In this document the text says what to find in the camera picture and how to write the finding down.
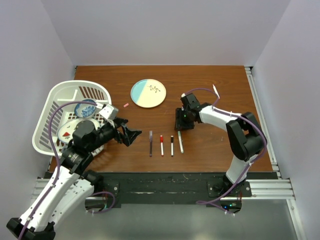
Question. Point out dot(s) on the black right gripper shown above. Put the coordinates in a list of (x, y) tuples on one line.
[(180, 122)]

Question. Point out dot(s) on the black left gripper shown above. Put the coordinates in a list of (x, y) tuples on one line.
[(128, 136)]

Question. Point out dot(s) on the grey silver pen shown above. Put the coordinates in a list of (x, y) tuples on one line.
[(171, 145)]

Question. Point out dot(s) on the white black-tip marker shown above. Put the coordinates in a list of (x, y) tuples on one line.
[(180, 141)]

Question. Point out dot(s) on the purple pen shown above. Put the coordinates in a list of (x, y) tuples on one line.
[(150, 143)]

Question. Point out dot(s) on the red marker pen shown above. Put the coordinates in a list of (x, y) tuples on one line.
[(162, 145)]

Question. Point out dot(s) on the pink marker pen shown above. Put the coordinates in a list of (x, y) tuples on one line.
[(215, 91)]

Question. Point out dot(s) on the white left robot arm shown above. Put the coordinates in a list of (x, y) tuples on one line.
[(70, 183)]

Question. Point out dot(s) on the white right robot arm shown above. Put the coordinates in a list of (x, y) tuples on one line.
[(245, 136)]

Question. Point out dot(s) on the cream and teal plate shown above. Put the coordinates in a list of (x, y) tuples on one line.
[(148, 93)]

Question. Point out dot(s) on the blue patterned bowl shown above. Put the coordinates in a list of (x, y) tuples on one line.
[(84, 110)]

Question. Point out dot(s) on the watermelon patterned plate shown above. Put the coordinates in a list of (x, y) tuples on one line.
[(66, 131)]

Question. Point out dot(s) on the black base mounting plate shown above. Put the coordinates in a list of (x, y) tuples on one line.
[(159, 188)]

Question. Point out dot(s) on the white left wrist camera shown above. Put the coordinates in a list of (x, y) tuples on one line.
[(109, 113)]

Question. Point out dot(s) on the aluminium frame rail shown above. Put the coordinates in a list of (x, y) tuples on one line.
[(268, 189)]

